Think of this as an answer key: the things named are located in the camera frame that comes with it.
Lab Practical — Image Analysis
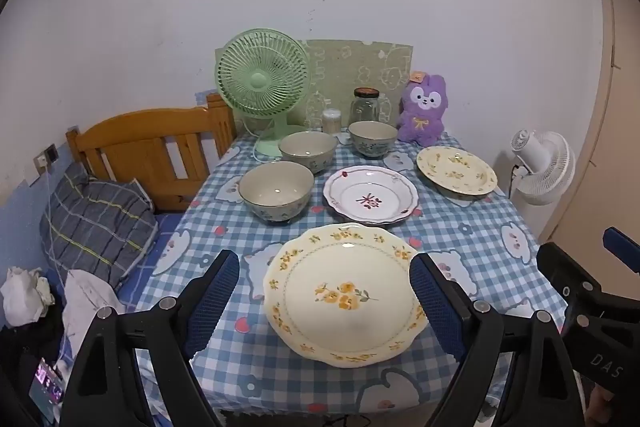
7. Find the grey plaid pillow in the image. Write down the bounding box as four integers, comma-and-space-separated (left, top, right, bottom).
41, 163, 160, 293

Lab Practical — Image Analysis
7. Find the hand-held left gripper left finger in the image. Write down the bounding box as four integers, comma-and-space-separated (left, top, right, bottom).
59, 249, 241, 427

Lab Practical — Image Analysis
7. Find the white fan cable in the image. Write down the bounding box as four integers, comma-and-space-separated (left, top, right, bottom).
251, 127, 281, 164

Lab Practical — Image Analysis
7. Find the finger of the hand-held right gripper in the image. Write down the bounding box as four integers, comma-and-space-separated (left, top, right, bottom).
602, 227, 640, 277
536, 242, 608, 333

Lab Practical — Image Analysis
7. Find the wall socket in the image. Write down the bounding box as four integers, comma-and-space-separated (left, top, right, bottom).
34, 146, 58, 170

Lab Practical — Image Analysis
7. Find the glass jar dark lid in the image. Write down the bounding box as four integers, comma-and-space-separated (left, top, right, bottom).
350, 88, 382, 125

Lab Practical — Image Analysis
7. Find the purple plush toy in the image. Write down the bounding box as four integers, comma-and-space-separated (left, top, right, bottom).
397, 71, 449, 148

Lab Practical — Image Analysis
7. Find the blue checked tablecloth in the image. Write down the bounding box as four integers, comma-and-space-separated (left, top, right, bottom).
132, 129, 571, 427

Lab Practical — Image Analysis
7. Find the wooden bed headboard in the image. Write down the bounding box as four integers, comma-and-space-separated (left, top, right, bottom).
66, 94, 238, 214

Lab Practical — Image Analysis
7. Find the cotton swab container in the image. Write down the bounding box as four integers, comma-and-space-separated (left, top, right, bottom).
321, 108, 342, 135

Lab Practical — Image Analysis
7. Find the white standing fan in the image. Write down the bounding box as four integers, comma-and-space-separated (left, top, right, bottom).
507, 129, 577, 208

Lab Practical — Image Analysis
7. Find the white plate pink rim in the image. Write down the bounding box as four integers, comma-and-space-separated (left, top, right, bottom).
322, 165, 420, 227

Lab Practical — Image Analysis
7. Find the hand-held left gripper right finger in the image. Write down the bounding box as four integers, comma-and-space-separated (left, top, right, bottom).
409, 253, 586, 427

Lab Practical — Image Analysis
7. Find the blue bed sheet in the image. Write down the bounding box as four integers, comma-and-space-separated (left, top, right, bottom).
115, 213, 187, 313

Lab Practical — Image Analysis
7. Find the beige floral ceramic bowl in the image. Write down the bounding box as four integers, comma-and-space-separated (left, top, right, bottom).
238, 161, 316, 223
278, 131, 338, 174
348, 121, 399, 158

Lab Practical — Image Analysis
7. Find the crumpled white cloth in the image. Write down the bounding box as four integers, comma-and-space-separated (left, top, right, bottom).
0, 266, 56, 328

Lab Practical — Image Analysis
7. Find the green printed board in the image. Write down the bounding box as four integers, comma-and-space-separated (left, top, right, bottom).
215, 39, 415, 130

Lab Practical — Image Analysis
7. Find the black clothing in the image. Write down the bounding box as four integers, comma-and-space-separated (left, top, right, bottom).
0, 302, 76, 408

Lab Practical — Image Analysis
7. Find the green desk fan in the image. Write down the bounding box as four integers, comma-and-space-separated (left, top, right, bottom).
216, 31, 312, 158

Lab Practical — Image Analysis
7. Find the beige door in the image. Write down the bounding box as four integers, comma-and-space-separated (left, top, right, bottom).
535, 0, 640, 258

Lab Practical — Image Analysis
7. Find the smartphone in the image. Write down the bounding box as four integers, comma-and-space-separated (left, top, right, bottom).
27, 357, 66, 423

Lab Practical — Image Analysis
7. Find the small deep cream yellow-flower plate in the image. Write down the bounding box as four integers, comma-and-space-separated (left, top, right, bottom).
416, 146, 499, 198

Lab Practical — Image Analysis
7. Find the large cream yellow-flower plate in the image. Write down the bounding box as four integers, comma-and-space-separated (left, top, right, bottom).
263, 223, 430, 369

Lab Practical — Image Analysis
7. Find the white garment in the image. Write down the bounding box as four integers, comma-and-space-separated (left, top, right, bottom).
62, 269, 126, 358

